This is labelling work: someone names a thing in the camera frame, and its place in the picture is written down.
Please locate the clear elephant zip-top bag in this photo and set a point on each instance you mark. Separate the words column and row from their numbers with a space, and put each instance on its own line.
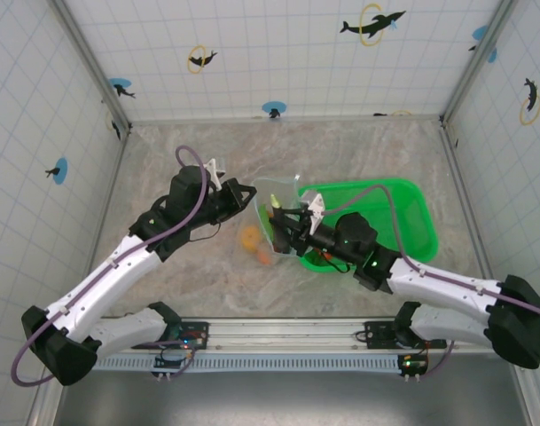
column 265, row 186

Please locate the reddish potato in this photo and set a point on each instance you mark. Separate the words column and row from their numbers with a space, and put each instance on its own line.
column 264, row 257

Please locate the orange fruit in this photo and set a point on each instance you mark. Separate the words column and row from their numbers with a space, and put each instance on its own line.
column 249, row 237

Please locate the green plastic mesh basket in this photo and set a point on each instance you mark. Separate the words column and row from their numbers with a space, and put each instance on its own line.
column 411, row 213

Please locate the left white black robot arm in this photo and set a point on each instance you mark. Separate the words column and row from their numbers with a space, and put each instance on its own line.
column 101, row 288

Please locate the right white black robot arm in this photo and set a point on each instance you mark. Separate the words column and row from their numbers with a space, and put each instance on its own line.
column 429, row 288

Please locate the blue circle dolphin sticker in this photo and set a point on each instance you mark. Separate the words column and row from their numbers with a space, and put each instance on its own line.
column 274, row 108
column 480, row 33
column 60, row 171
column 119, row 84

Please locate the right small controller board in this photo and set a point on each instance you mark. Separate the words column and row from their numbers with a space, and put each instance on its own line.
column 413, row 365

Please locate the small controller board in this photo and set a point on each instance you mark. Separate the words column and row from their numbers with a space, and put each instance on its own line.
column 167, row 364
column 413, row 365

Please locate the left small controller board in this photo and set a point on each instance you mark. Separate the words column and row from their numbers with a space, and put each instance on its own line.
column 167, row 364

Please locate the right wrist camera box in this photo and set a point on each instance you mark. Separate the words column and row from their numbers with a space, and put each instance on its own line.
column 315, row 206

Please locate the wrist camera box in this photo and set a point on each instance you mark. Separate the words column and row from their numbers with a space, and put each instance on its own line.
column 315, row 206
column 214, row 171

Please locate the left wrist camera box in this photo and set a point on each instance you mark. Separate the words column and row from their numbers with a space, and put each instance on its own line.
column 214, row 171

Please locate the aluminium rear frame bar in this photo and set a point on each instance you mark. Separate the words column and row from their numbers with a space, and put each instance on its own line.
column 296, row 119

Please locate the aluminium mounting rail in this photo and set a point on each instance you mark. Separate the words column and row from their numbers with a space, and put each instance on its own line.
column 274, row 333

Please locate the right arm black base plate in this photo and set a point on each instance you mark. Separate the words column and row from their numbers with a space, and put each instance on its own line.
column 378, row 333

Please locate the aluminium side frame bar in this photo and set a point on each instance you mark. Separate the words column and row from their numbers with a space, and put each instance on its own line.
column 467, row 195

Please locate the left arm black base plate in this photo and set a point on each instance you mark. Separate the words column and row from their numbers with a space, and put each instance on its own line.
column 198, row 330

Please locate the aluminium corner post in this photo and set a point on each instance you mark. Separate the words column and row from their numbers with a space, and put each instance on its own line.
column 464, row 89
column 92, row 62

